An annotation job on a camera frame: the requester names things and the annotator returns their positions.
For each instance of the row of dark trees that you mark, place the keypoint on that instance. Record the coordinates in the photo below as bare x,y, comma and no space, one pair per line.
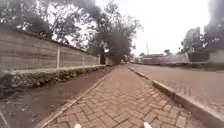
110,36

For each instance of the red brick path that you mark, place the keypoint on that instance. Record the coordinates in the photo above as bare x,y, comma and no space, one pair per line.
120,100

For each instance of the pole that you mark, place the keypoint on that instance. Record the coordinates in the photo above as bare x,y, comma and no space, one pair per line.
147,47

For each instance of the low green hedge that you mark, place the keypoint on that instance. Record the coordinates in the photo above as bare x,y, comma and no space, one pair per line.
46,76

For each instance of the robot's own part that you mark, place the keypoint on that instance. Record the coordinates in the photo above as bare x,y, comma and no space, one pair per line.
77,126
147,125

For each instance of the grey concrete kerb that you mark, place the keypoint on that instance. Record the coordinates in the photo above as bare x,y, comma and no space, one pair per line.
180,98

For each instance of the bare dirt strip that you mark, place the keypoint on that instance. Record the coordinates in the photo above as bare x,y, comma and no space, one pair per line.
43,100

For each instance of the grey paved road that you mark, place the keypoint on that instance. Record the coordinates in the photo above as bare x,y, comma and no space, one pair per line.
196,83

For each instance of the group of tall trees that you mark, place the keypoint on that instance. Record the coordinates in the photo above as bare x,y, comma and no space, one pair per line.
206,36

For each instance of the pale boundary wall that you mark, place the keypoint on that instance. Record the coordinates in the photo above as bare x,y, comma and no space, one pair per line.
166,59

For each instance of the grey concrete block wall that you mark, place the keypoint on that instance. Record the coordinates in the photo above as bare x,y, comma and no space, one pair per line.
36,53

